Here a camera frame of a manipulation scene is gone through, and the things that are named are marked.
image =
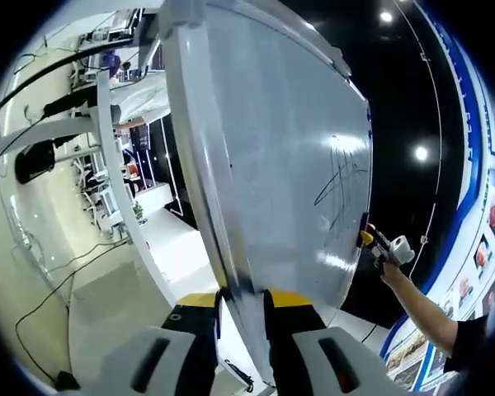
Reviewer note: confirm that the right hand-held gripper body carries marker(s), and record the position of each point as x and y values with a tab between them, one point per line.
400	249

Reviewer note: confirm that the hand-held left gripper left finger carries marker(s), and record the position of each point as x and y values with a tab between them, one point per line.
189	326

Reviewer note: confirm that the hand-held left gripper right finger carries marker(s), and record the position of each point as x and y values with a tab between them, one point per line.
293	321

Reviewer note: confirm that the white whiteboard with grey frame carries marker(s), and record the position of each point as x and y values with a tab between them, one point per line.
272	165

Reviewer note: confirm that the person's right hand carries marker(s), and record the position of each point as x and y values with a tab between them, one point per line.
385	270

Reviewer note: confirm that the round ceiling light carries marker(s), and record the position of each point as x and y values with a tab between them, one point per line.
420	153
385	16

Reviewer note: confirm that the white ceiling conduit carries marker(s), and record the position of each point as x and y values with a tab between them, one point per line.
439	136

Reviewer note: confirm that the green potted plant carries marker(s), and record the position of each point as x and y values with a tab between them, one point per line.
138	212

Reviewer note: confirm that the white long beam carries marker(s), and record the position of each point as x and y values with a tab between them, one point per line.
115	185

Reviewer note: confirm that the black waste bin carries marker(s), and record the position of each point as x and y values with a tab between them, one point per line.
35	161

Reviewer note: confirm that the grey long beam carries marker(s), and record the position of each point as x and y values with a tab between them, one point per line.
37	132

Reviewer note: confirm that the blue white wall display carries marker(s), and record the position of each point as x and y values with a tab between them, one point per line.
486	247

